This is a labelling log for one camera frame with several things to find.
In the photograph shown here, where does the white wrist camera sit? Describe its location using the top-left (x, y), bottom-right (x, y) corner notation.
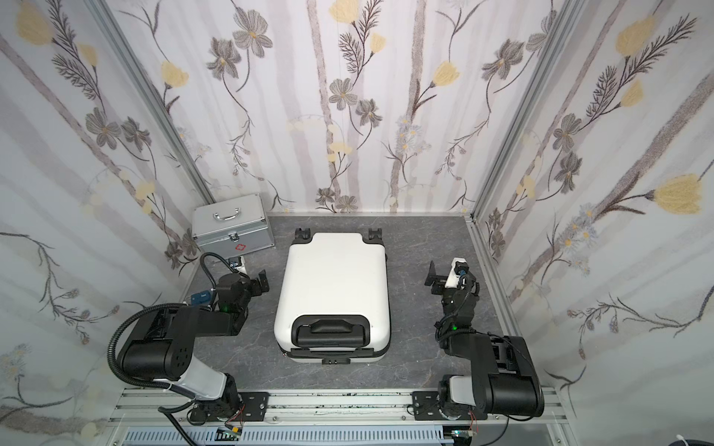
top-left (228, 256), bottom-right (248, 277)
top-left (446, 258), bottom-right (470, 289)

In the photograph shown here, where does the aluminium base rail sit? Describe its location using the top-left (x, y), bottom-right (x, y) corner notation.
top-left (109, 387), bottom-right (576, 429)

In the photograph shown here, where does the white hard-shell suitcase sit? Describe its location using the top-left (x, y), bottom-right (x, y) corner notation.
top-left (273, 228), bottom-right (392, 365)

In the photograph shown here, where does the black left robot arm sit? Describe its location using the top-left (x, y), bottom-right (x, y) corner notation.
top-left (107, 252), bottom-right (270, 425)

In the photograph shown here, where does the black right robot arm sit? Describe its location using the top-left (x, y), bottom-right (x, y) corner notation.
top-left (424, 258), bottom-right (545, 422)

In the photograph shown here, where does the white perforated cable duct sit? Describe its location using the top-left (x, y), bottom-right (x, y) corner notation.
top-left (123, 426), bottom-right (454, 446)

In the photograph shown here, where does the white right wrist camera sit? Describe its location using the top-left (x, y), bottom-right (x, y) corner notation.
top-left (446, 258), bottom-right (470, 289)

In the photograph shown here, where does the silver aluminium case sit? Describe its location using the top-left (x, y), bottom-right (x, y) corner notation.
top-left (192, 193), bottom-right (274, 259)

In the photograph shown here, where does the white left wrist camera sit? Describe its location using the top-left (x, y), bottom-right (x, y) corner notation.
top-left (228, 256), bottom-right (248, 277)

